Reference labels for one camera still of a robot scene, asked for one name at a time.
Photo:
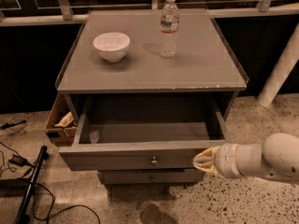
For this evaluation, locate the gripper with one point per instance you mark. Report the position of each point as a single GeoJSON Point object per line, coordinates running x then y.
{"type": "Point", "coordinates": [226, 160]}

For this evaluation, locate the grey top drawer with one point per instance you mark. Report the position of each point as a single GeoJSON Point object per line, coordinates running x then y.
{"type": "Point", "coordinates": [114, 136]}

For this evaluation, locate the grey drawer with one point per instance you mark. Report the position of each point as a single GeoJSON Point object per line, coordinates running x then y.
{"type": "Point", "coordinates": [150, 176]}
{"type": "Point", "coordinates": [114, 136]}

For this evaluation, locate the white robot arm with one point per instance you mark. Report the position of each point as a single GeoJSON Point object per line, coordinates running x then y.
{"type": "Point", "coordinates": [275, 159]}

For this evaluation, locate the grey lower drawer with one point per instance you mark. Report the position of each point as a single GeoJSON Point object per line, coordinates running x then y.
{"type": "Point", "coordinates": [150, 176]}

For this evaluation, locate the grey drawer cabinet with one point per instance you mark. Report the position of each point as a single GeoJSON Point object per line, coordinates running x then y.
{"type": "Point", "coordinates": [203, 67]}

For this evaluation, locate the white support pole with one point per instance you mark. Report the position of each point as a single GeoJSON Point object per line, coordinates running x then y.
{"type": "Point", "coordinates": [286, 62]}

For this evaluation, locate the white packet in box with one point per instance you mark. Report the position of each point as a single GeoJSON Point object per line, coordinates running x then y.
{"type": "Point", "coordinates": [66, 121]}

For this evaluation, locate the clear plastic water bottle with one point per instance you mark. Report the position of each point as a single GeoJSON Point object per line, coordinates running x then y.
{"type": "Point", "coordinates": [169, 28]}

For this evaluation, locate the brown cardboard box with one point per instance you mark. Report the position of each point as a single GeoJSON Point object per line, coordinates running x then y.
{"type": "Point", "coordinates": [59, 136]}

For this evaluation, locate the white ceramic bowl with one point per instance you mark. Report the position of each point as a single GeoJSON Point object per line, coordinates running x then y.
{"type": "Point", "coordinates": [112, 46]}

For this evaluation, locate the black pole on floor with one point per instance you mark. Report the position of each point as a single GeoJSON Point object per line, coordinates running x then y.
{"type": "Point", "coordinates": [21, 217]}

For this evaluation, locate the small black tool on floor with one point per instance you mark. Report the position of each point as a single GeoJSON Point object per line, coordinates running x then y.
{"type": "Point", "coordinates": [10, 125]}

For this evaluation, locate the metal window railing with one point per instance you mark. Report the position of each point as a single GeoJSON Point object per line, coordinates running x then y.
{"type": "Point", "coordinates": [34, 12]}

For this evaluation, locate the black power adapter with cable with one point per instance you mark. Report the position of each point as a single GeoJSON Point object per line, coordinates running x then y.
{"type": "Point", "coordinates": [20, 161]}

